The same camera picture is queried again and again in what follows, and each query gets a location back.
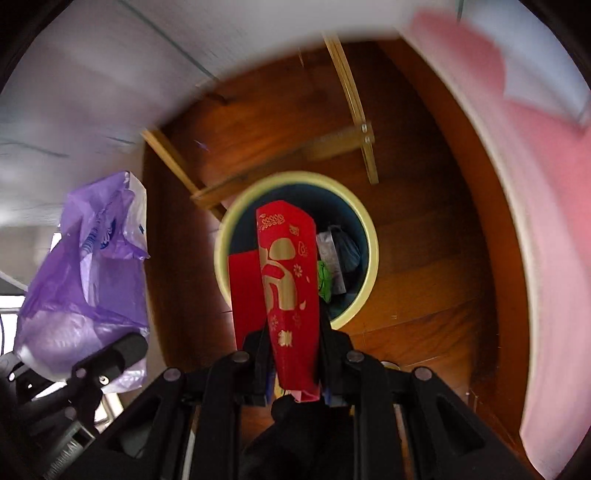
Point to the green wrapper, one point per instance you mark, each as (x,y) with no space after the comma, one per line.
(324,279)

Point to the white labelled packet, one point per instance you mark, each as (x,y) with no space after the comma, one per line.
(333,270)

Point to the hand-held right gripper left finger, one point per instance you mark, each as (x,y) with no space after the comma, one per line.
(262,376)

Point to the yellow-rimmed round bin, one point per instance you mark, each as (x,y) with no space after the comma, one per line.
(351,203)

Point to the dark grey plastic bag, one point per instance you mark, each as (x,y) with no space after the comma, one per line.
(348,251)

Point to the pink bed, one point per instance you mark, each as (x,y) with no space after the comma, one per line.
(554,230)

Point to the wooden table frame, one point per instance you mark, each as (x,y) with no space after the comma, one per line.
(353,106)

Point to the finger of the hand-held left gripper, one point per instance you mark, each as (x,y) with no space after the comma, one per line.
(124,353)
(14,374)

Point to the purple plastic bag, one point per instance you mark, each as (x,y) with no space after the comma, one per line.
(83,295)

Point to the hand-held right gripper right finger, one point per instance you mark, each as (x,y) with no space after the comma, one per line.
(331,369)

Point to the red envelope with gold print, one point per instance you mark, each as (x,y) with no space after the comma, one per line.
(286,286)

